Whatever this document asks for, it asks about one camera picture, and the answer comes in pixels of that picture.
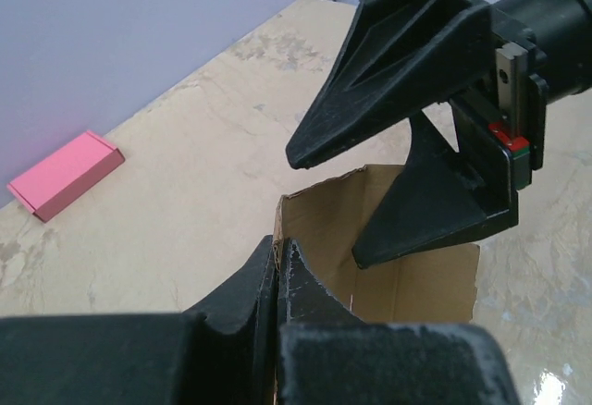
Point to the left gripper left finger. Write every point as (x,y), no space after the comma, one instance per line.
(219,351)

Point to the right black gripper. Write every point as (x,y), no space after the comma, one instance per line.
(400,56)

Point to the brown cardboard box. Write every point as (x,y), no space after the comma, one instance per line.
(436,287)

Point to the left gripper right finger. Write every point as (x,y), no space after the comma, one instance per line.
(327,355)

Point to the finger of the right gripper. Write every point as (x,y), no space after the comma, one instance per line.
(444,196)

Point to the pink box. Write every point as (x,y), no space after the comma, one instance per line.
(61,178)

